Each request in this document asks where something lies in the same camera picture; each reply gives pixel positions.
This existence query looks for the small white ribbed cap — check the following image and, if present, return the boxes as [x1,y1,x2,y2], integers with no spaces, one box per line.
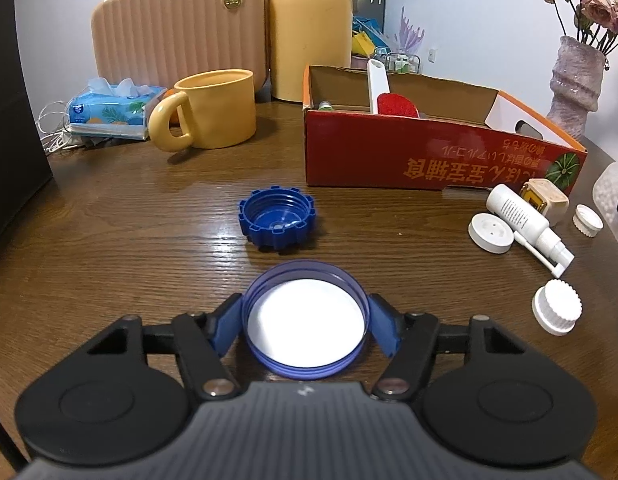
[573,204,604,237]

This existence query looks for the blue lid with white liner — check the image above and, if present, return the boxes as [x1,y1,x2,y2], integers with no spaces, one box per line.
[243,259,370,380]

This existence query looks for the beige plug adaptor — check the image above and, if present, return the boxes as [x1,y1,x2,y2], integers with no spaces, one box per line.
[520,178,570,227]

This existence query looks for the wire storage cart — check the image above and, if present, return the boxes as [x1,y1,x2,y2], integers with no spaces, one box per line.
[384,52,422,75]

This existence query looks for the red cardboard box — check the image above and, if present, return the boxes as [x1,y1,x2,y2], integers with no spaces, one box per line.
[303,65,588,193]

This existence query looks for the yellow mug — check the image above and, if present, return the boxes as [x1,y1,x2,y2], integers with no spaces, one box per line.
[149,69,257,152]

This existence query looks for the clear cotton swab container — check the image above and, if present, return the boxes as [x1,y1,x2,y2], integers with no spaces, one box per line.
[593,160,618,253]

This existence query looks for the white cables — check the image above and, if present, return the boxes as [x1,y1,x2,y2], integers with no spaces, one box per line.
[36,100,97,153]

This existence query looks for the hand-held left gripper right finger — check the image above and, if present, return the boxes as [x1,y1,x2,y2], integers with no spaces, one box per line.
[367,292,530,403]

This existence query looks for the purple flower wall decal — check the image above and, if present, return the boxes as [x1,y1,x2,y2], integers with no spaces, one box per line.
[395,7,427,56]

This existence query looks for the dried pink rose bouquet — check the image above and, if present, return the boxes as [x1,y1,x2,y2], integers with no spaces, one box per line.
[535,0,618,56]

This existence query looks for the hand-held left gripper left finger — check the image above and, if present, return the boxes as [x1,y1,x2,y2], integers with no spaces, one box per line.
[84,292,244,402]

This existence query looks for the yellow watering can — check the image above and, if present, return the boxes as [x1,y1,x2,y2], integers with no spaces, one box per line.
[353,32,377,57]

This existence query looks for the pink ribbed suitcase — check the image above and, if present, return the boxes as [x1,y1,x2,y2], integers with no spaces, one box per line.
[91,0,270,96]

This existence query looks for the white spray bottle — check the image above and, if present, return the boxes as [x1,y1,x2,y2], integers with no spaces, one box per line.
[485,183,576,278]

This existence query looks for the white flat cap with holes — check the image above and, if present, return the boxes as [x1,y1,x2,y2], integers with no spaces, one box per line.
[468,212,516,254]

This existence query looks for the blue tissue pack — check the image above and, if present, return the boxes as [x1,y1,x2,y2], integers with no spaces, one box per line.
[69,77,168,141]

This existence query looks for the blue notched bottle cap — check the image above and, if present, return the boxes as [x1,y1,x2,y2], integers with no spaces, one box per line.
[238,186,318,250]

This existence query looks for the pink textured vase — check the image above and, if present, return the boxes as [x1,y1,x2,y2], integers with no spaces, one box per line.
[546,35,611,142]

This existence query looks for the large white ribbed cap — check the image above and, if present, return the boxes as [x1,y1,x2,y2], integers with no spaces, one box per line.
[533,281,583,336]

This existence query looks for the yellow thermos jug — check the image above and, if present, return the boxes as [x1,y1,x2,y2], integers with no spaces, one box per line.
[269,0,377,102]

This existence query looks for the blue folded item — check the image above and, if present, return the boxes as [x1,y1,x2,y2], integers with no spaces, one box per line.
[354,16,390,41]

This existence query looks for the red and white lint brush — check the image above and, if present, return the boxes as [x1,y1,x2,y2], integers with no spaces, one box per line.
[366,58,420,118]

